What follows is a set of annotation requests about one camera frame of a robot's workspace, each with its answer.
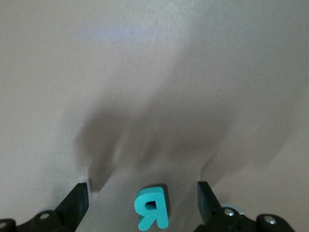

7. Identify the brown table cover sheet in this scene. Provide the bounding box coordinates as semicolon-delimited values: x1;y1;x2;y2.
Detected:
0;0;309;232

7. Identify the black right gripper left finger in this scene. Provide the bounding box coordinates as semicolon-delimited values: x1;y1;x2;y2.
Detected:
0;183;89;232

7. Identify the teal uppercase R letter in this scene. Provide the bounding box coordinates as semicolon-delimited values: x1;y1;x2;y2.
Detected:
134;183;169;231

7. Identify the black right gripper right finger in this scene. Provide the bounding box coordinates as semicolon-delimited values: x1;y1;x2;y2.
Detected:
195;181;296;232

